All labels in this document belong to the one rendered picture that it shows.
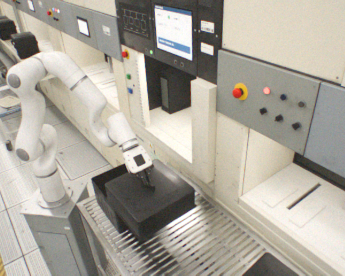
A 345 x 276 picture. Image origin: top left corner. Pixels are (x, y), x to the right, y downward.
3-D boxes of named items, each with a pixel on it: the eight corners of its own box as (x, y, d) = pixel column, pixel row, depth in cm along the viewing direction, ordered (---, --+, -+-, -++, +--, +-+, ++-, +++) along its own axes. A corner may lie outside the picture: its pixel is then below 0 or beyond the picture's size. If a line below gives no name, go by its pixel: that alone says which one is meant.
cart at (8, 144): (-11, 121, 404) (-25, 88, 378) (28, 108, 431) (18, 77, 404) (8, 153, 340) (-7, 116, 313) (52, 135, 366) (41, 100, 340)
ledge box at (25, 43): (14, 54, 385) (7, 34, 371) (37, 50, 397) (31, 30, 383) (18, 60, 363) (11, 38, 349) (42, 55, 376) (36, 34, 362)
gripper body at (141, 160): (121, 149, 123) (134, 173, 122) (142, 140, 128) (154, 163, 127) (117, 153, 130) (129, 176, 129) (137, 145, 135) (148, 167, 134)
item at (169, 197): (106, 199, 137) (100, 178, 129) (158, 172, 151) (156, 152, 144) (140, 242, 117) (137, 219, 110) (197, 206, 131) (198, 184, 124)
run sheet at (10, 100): (-9, 102, 345) (-10, 101, 345) (9, 94, 362) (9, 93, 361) (6, 108, 331) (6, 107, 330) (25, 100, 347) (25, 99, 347)
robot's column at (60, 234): (56, 291, 200) (18, 213, 159) (73, 255, 223) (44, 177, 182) (95, 296, 196) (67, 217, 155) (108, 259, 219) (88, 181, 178)
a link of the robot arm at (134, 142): (121, 144, 123) (123, 150, 123) (138, 135, 128) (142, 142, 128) (115, 149, 131) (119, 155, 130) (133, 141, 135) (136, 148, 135)
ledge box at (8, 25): (-4, 37, 465) (-11, 20, 451) (15, 34, 479) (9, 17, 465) (1, 41, 445) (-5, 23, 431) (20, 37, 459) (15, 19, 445)
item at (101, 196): (140, 180, 176) (137, 157, 167) (167, 209, 157) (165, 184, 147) (96, 202, 163) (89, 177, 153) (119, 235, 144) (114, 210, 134)
